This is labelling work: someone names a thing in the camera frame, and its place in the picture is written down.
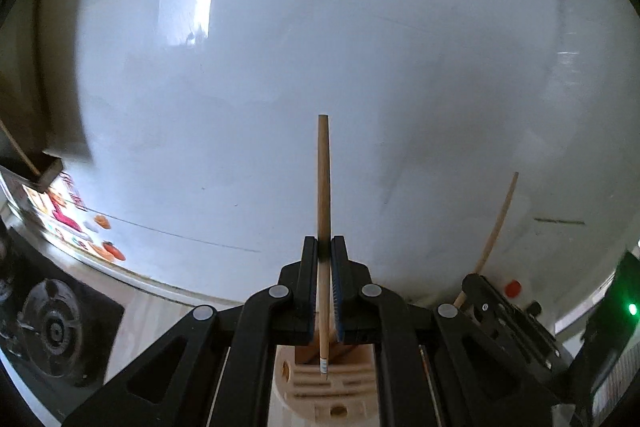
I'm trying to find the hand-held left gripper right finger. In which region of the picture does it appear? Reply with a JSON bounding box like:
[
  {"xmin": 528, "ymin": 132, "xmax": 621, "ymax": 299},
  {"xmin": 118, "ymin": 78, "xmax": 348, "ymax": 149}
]
[{"xmin": 330, "ymin": 235, "xmax": 557, "ymax": 427}]

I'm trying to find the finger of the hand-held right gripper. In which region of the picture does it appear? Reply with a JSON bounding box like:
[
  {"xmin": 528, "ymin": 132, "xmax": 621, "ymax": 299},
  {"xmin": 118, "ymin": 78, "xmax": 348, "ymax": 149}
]
[{"xmin": 460, "ymin": 273, "xmax": 574, "ymax": 376}]

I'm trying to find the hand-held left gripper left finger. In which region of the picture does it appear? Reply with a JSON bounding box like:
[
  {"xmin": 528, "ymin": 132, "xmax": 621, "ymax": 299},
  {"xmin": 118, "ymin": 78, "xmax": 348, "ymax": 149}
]
[{"xmin": 62, "ymin": 235, "xmax": 321, "ymax": 427}]

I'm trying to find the light wooden chopstick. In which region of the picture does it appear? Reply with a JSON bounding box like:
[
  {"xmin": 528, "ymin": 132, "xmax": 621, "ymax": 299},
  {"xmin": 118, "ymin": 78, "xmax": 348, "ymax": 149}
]
[
  {"xmin": 316, "ymin": 114, "xmax": 331, "ymax": 376},
  {"xmin": 452, "ymin": 171, "xmax": 520, "ymax": 311}
]

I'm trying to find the cream round utensil holder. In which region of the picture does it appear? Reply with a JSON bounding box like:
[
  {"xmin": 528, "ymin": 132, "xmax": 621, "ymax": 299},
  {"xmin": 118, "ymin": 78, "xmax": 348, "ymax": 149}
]
[{"xmin": 272, "ymin": 341, "xmax": 377, "ymax": 427}]

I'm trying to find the striped cat print counter mat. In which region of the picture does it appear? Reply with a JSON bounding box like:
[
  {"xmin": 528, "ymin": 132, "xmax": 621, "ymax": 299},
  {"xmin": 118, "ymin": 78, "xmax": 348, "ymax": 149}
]
[{"xmin": 102, "ymin": 289, "xmax": 243, "ymax": 427}]

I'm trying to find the black gas stove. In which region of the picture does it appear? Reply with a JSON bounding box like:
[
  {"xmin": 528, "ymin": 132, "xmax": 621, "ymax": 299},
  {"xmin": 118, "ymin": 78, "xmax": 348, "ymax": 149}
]
[{"xmin": 0, "ymin": 227, "xmax": 126, "ymax": 391}]

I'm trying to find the black range hood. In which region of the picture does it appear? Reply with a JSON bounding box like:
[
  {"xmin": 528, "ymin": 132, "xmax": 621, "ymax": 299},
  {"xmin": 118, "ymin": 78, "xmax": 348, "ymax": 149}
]
[{"xmin": 0, "ymin": 72, "xmax": 64, "ymax": 188}]

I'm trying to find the colourful wall decal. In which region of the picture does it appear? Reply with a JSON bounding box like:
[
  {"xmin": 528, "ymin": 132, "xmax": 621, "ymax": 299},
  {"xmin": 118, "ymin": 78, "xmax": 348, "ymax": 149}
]
[{"xmin": 19, "ymin": 171, "xmax": 127, "ymax": 264}]

